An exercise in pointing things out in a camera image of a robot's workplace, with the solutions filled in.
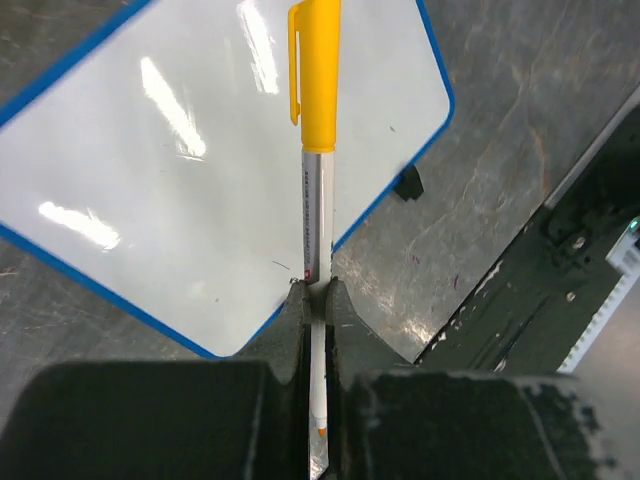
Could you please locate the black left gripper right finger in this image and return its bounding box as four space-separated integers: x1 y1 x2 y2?
325 279 618 479

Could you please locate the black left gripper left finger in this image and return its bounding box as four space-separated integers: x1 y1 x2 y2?
1 282 310 479

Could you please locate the blue framed whiteboard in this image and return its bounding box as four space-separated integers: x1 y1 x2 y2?
0 0 457 360

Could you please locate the white marker with yellow cap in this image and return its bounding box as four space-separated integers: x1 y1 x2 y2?
287 0 341 441

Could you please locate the black whiteboard foot clip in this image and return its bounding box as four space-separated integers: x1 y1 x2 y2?
393 165 424 202

